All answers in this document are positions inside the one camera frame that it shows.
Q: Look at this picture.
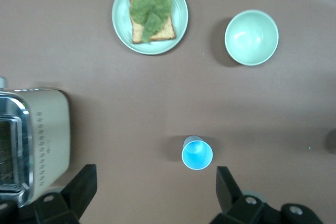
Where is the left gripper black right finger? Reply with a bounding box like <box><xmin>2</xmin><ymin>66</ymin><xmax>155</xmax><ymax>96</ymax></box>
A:
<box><xmin>211</xmin><ymin>166</ymin><xmax>283</xmax><ymax>224</ymax></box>

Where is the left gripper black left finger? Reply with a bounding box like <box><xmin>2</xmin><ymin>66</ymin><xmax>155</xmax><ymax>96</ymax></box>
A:
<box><xmin>34</xmin><ymin>164</ymin><xmax>98</xmax><ymax>224</ymax></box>

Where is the blue plastic cup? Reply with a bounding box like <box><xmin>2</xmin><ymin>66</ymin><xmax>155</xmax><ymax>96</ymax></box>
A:
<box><xmin>181</xmin><ymin>135</ymin><xmax>214</xmax><ymax>171</ymax></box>

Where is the beige and chrome toaster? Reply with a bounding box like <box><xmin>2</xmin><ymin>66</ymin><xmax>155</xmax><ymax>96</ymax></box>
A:
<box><xmin>0</xmin><ymin>76</ymin><xmax>71</xmax><ymax>208</ymax></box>

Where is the pale green bowl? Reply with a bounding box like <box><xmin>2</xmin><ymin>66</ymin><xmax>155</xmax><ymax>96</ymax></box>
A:
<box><xmin>224</xmin><ymin>9</ymin><xmax>280</xmax><ymax>67</ymax></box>

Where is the toast slice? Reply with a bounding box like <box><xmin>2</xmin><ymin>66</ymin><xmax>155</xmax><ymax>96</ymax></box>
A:
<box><xmin>129</xmin><ymin>0</ymin><xmax>176</xmax><ymax>45</ymax></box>

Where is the pale green plate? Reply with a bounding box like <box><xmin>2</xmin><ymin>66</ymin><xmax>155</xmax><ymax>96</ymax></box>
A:
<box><xmin>111</xmin><ymin>0</ymin><xmax>189</xmax><ymax>56</ymax></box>

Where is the green lettuce leaf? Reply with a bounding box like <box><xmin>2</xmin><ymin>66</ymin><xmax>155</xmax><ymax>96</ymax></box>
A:
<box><xmin>128</xmin><ymin>0</ymin><xmax>173</xmax><ymax>44</ymax></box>

